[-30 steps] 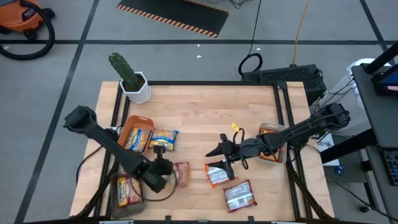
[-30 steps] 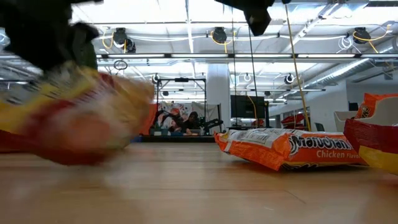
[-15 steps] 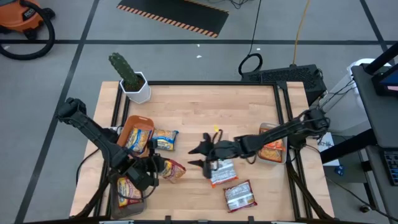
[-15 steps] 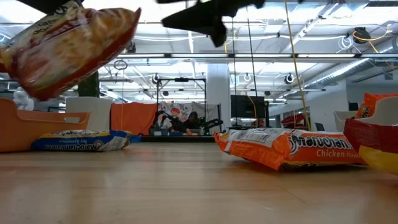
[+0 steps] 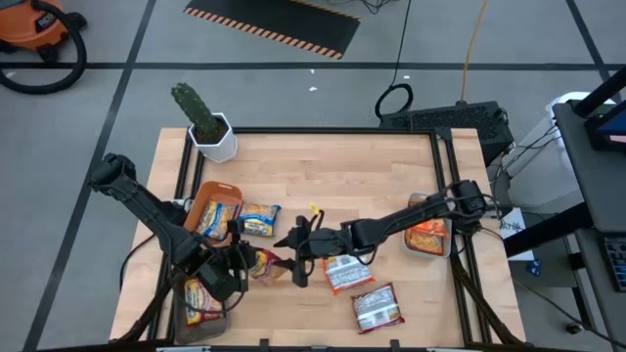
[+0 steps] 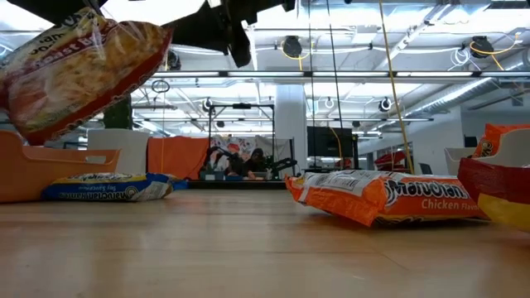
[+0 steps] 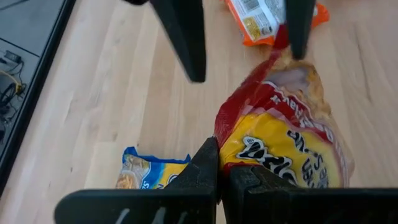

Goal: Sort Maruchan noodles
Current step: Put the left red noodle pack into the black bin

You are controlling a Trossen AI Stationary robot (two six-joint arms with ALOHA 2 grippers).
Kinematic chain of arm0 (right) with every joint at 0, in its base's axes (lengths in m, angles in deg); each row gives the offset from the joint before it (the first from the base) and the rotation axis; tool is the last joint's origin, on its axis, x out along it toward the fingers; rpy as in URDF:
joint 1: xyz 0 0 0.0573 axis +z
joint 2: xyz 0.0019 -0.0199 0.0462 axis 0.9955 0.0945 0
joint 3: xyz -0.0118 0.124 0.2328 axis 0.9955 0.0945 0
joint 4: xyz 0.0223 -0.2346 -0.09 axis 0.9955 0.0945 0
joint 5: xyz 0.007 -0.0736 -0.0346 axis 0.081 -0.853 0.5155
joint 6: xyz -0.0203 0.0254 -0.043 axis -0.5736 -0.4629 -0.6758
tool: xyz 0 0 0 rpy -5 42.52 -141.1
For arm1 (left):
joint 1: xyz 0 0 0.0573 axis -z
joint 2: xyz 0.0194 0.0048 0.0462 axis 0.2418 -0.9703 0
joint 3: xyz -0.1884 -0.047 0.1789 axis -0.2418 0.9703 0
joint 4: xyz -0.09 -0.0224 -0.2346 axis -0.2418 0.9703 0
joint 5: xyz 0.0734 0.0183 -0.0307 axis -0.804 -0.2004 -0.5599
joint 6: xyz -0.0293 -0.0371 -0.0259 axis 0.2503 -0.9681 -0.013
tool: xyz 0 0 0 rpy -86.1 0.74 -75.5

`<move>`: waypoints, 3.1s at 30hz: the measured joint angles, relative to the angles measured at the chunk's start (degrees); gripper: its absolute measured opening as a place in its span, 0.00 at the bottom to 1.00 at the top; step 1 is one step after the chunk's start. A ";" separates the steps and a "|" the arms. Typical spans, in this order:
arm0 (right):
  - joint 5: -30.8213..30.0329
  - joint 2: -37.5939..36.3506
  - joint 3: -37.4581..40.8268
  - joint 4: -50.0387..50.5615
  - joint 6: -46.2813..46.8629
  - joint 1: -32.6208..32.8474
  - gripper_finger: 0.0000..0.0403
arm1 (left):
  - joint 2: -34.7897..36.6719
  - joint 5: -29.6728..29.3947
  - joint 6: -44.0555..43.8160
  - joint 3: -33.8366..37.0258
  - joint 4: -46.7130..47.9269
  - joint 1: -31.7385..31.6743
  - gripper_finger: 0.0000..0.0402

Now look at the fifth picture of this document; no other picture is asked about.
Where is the black hanging cable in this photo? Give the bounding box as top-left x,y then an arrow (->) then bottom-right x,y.
373,0 -> 415,121

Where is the black aluminium table frame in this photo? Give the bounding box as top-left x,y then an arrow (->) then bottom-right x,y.
114,126 -> 522,352

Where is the black desk monitor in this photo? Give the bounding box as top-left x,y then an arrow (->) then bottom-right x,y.
583,99 -> 626,153

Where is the orange vacuum cleaner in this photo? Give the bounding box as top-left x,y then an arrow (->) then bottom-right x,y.
0,0 -> 89,96

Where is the grey desk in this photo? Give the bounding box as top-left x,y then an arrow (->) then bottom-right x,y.
552,99 -> 626,344

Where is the black diagonal frame bar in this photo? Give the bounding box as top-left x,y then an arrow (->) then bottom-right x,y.
571,65 -> 626,118

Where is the dark grey plastic bin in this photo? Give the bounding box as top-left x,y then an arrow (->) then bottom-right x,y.
171,264 -> 232,346

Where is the black keyboard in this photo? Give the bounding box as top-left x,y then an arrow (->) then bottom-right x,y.
602,236 -> 626,293

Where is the black hazard-striped floor mat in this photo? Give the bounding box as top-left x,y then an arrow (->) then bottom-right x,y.
182,0 -> 362,62

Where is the black computer case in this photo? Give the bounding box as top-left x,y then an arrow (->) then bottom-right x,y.
378,99 -> 516,168

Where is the orange shop vacuum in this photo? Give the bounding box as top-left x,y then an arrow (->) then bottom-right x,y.
0,0 -> 89,63

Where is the red Maruchan ramen pack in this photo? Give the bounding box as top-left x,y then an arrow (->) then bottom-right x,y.
249,247 -> 291,287
182,277 -> 226,327
349,282 -> 407,335

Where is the white plastic bin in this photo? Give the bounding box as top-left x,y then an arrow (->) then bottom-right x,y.
399,191 -> 454,260

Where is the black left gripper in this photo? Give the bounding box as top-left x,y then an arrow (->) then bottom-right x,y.
197,218 -> 263,303

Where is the yellow hanging cable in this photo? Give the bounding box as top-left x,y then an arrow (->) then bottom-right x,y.
459,0 -> 491,105

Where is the white hexagonal plant pot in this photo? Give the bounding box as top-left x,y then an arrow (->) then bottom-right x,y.
186,111 -> 240,165

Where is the orange plastic bin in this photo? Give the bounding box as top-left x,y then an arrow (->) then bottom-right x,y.
182,180 -> 245,248

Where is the black desk leg bar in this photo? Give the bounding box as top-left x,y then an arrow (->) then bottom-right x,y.
503,201 -> 591,258

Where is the white paper sheet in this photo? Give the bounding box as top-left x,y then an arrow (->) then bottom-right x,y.
498,211 -> 537,262

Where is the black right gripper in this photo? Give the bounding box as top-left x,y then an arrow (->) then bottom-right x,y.
273,216 -> 354,289

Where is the white container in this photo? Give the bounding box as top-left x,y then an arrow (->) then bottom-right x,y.
503,89 -> 618,217

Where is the green cactus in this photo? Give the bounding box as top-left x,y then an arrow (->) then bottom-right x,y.
169,81 -> 222,141

